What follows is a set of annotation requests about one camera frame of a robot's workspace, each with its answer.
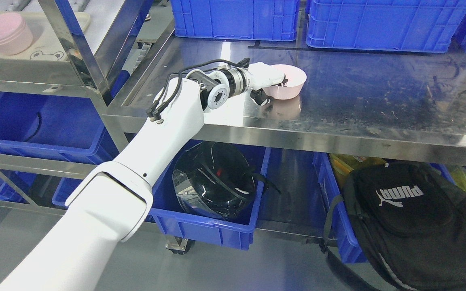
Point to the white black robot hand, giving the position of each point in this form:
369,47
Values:
259,76

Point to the pink ikea bowl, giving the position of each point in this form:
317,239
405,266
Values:
295,79

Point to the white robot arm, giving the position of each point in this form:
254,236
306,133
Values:
114,199

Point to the steel shelf rack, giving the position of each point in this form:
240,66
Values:
97,36

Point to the blue bin on shelf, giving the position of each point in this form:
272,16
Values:
53,128

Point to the blue bin lower shelf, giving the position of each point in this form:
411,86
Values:
64,189

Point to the blue crate top left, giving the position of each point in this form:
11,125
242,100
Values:
268,20

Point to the blue crate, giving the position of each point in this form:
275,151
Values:
268,20
423,26

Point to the black helmet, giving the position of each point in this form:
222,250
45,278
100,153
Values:
215,180

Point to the blue crate top right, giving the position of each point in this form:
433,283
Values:
423,26

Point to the blue bin holding helmet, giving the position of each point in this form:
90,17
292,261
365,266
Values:
172,220

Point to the steel table trolley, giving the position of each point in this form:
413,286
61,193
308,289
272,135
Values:
402,106

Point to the blue bin behind backpack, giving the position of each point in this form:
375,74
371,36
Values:
348,247

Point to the black puma backpack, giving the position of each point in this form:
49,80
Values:
410,223

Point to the cream tray with bear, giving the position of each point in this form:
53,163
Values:
45,46

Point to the stacked pink bowls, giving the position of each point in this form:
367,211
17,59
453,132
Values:
15,34

